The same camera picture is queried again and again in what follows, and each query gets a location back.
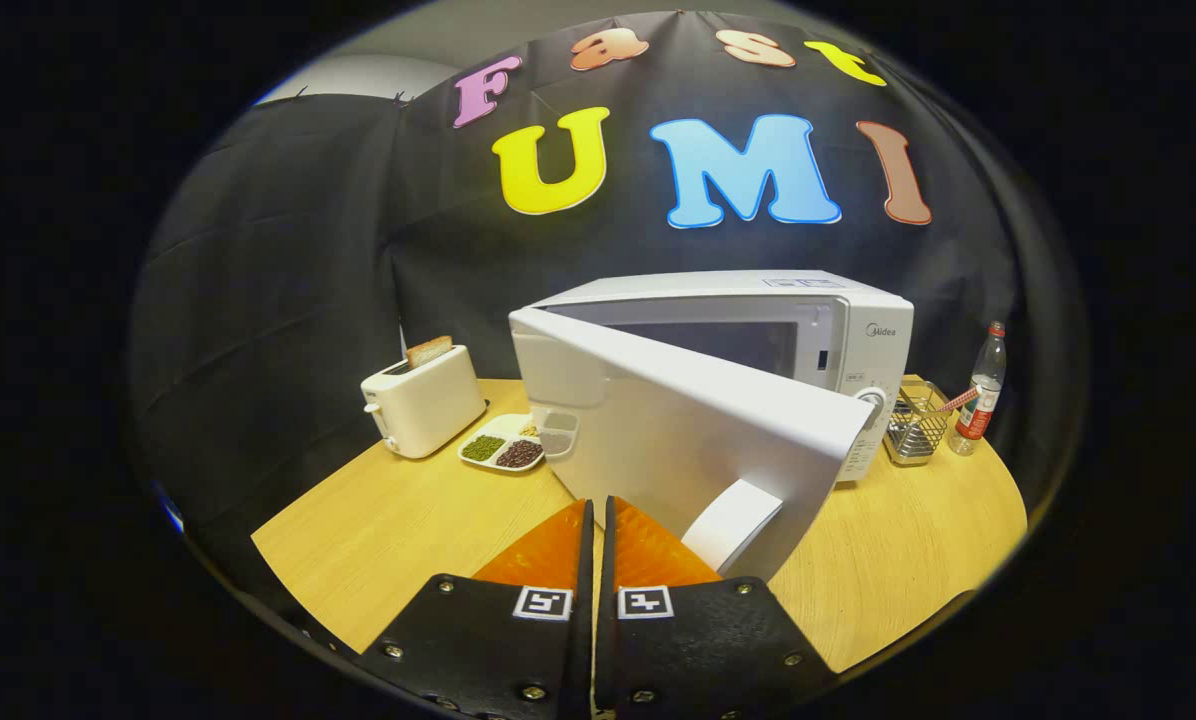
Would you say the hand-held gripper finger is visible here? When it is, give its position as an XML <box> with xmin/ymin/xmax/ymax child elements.
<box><xmin>353</xmin><ymin>497</ymin><xmax>596</xmax><ymax>720</ymax></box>
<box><xmin>595</xmin><ymin>495</ymin><xmax>839</xmax><ymax>720</ymax></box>

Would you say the white microwave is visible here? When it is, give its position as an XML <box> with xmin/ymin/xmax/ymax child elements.
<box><xmin>508</xmin><ymin>270</ymin><xmax>916</xmax><ymax>584</ymax></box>

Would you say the white divided dish with beans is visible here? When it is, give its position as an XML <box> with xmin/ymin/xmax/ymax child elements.
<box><xmin>458</xmin><ymin>412</ymin><xmax>549</xmax><ymax>473</ymax></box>

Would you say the cream toaster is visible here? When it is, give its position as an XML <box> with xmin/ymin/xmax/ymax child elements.
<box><xmin>361</xmin><ymin>345</ymin><xmax>489</xmax><ymax>460</ymax></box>

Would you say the toast slice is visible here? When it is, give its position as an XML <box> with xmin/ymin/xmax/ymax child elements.
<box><xmin>405</xmin><ymin>335</ymin><xmax>455</xmax><ymax>370</ymax></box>

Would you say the clear plastic bottle red label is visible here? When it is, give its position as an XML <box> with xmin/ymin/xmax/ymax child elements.
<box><xmin>948</xmin><ymin>320</ymin><xmax>1008</xmax><ymax>457</ymax></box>

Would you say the black backdrop cloth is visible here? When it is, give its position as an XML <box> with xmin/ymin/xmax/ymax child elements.
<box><xmin>128</xmin><ymin>10</ymin><xmax>1089</xmax><ymax>601</ymax></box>

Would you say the wire mesh holder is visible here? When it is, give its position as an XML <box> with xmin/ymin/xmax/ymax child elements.
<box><xmin>883</xmin><ymin>380</ymin><xmax>951</xmax><ymax>468</ymax></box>

